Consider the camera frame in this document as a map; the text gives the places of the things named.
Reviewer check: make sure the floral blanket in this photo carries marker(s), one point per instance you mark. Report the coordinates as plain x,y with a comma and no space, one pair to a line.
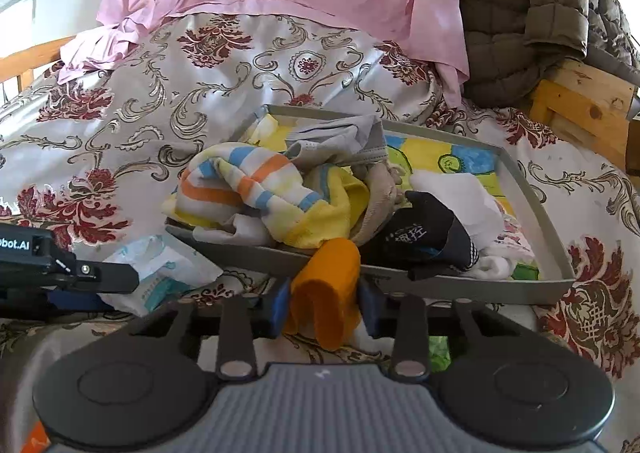
125,133

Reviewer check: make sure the white tissue pack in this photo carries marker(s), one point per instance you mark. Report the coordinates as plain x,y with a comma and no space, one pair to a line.
160,273

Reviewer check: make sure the yellow and blue cloth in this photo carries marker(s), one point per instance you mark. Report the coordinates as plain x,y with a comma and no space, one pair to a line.
330,213

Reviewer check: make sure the grey face mask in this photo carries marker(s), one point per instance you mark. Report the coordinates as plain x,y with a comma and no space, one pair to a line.
340,138

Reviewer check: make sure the grey tray with cartoon picture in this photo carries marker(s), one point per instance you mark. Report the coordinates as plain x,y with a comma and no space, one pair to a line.
500,290

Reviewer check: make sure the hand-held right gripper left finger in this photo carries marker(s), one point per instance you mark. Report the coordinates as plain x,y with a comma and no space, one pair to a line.
277,309

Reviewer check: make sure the window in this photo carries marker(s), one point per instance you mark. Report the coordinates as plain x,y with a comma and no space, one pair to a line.
17,23

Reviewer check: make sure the wooden bed frame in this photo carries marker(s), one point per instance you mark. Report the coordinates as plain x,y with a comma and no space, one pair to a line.
590,103

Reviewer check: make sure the bag of green paper stars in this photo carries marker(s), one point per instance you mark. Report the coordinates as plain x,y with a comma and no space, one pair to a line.
440,353

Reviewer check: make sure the striped white towel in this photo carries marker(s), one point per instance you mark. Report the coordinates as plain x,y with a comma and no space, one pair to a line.
235,188

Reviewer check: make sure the brown quilted jacket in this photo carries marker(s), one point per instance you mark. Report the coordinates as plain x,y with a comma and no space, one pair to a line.
525,8

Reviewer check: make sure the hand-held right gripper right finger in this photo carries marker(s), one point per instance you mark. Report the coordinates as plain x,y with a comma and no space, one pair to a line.
370,309

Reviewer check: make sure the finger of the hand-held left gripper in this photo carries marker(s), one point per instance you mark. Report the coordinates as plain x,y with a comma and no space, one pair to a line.
75,303
107,278

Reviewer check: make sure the black sock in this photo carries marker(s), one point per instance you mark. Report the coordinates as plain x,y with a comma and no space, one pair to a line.
425,233

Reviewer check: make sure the white sock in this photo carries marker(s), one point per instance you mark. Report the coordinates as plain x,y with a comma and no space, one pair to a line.
465,198

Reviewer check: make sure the beige sock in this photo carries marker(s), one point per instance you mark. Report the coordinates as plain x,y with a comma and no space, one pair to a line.
380,193

